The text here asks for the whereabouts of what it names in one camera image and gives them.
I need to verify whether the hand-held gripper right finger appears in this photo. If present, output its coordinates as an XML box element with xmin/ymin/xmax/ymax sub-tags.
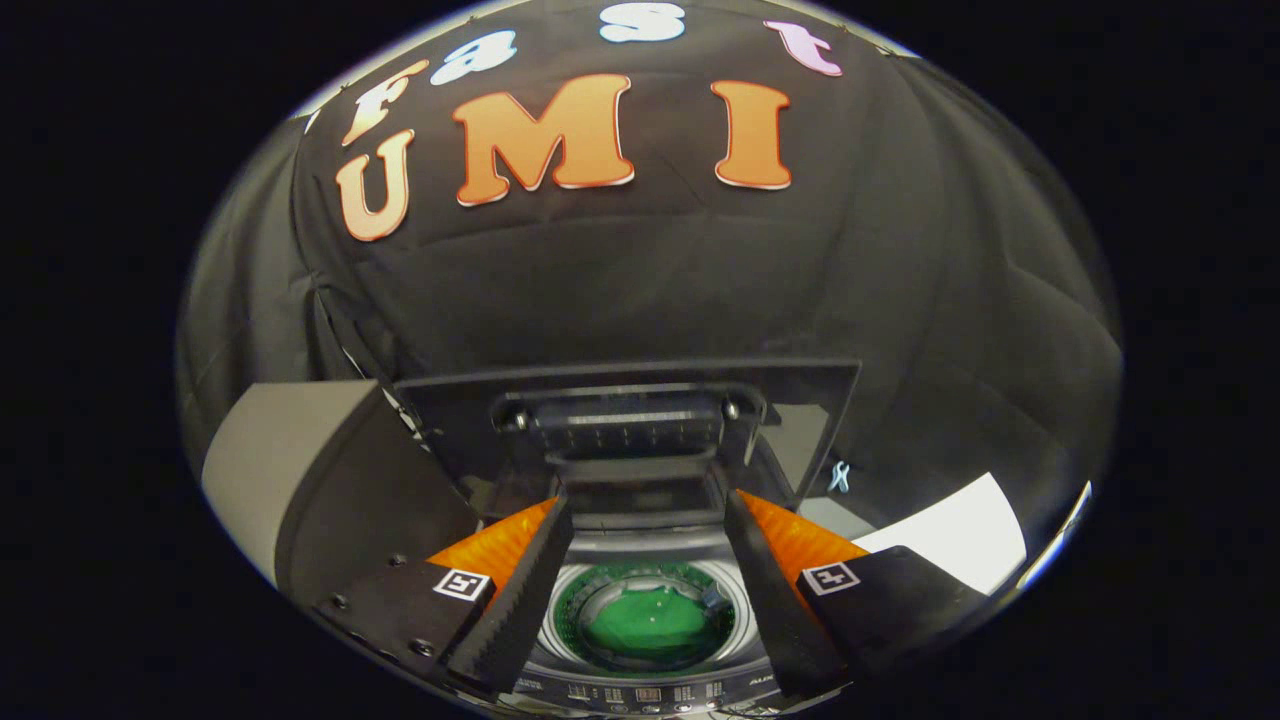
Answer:
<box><xmin>721</xmin><ymin>487</ymin><xmax>991</xmax><ymax>701</ymax></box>

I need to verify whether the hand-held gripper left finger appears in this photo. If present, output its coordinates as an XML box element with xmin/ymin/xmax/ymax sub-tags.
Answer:
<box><xmin>312</xmin><ymin>495</ymin><xmax>577</xmax><ymax>701</ymax></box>

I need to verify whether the green polo shirt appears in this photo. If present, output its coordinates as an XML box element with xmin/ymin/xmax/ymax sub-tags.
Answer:
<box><xmin>554</xmin><ymin>561</ymin><xmax>737</xmax><ymax>674</ymax></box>

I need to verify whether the grey washing machine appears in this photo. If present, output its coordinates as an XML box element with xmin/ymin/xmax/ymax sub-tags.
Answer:
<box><xmin>498</xmin><ymin>515</ymin><xmax>806</xmax><ymax>717</ymax></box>

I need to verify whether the white flat board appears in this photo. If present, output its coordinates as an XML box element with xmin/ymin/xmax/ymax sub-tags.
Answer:
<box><xmin>850</xmin><ymin>471</ymin><xmax>1030</xmax><ymax>597</ymax></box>

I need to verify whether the white table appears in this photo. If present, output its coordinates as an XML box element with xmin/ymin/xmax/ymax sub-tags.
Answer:
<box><xmin>1018</xmin><ymin>480</ymin><xmax>1094</xmax><ymax>591</ymax></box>

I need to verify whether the black backdrop cloth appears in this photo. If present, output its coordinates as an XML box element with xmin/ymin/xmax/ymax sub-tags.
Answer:
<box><xmin>178</xmin><ymin>0</ymin><xmax>1123</xmax><ymax>561</ymax></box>

